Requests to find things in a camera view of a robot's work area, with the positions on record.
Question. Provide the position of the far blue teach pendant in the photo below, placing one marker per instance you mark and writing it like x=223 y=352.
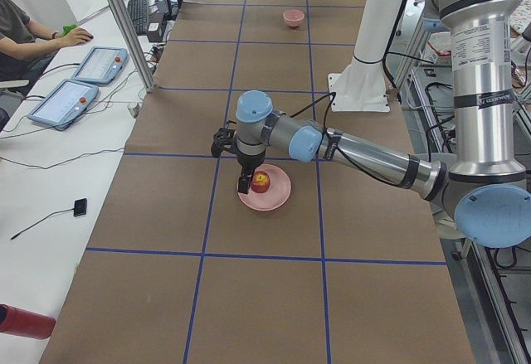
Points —
x=101 y=65

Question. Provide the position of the blue teach pendant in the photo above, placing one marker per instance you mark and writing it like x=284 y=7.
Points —
x=67 y=102
x=101 y=65

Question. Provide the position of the seated person in grey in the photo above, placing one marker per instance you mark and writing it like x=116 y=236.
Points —
x=27 y=46

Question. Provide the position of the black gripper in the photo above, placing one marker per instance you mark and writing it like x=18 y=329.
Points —
x=250 y=160

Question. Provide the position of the near blue teach pendant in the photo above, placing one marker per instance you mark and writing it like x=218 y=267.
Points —
x=67 y=102

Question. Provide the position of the small black square device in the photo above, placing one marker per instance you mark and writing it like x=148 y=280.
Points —
x=80 y=207

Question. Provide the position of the red water bottle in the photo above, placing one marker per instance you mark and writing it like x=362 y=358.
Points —
x=23 y=323

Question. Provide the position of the aluminium frame post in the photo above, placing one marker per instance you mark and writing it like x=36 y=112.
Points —
x=126 y=28

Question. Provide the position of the red yellow apple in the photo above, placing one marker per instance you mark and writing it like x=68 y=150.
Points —
x=260 y=183

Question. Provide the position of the black keyboard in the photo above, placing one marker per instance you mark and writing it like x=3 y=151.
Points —
x=138 y=11

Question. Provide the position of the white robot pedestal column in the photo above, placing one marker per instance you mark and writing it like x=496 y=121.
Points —
x=361 y=86

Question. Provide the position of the pink plate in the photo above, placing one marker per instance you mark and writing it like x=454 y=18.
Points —
x=276 y=195

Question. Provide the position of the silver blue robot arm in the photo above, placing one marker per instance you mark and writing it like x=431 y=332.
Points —
x=483 y=190

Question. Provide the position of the person's hand on mouse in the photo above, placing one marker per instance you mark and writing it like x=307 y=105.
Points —
x=75 y=37

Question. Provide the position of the pink bowl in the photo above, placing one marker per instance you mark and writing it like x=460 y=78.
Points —
x=293 y=18

